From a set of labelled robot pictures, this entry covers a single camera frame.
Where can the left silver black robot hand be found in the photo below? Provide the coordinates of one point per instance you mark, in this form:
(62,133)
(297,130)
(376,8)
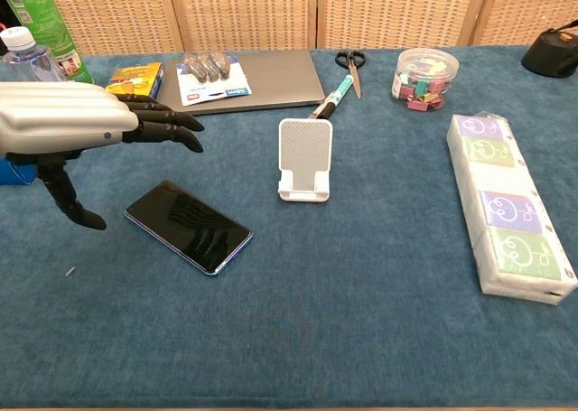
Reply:
(54,117)

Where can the black smartphone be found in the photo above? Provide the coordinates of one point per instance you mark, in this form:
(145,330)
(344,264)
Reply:
(180,223)

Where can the grey closed laptop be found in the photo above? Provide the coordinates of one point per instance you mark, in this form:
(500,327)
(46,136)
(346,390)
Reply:
(280,79)

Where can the white phone stand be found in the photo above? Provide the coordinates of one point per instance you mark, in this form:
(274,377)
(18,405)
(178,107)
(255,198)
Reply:
(304,149)

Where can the clear plastic water bottle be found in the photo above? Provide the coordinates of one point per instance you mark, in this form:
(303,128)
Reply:
(25,61)

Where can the blue cookie box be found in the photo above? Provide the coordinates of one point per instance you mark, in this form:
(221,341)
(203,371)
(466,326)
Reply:
(15,174)

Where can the yellow snack box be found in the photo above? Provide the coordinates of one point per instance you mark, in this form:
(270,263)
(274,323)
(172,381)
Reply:
(135,79)

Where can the green bag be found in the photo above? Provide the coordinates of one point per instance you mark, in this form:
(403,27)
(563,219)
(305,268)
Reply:
(49,18)

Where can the blister pack on white card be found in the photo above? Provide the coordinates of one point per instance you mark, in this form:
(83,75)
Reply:
(207,83)

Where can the woven wooden folding screen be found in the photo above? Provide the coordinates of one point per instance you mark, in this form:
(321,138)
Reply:
(244,9)

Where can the green and white marker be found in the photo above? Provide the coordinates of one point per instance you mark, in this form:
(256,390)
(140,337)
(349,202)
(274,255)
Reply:
(342,89)

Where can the blue table cloth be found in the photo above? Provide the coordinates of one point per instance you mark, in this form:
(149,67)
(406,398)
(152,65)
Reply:
(289,329)

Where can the clear jar of coloured clips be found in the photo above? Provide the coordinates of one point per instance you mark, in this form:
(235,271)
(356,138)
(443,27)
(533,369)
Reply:
(424,83)

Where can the long pack of tissue packets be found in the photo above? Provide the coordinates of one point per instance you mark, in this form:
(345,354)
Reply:
(506,203)

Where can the black teapot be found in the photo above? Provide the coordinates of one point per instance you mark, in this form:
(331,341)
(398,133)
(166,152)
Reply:
(548,54)

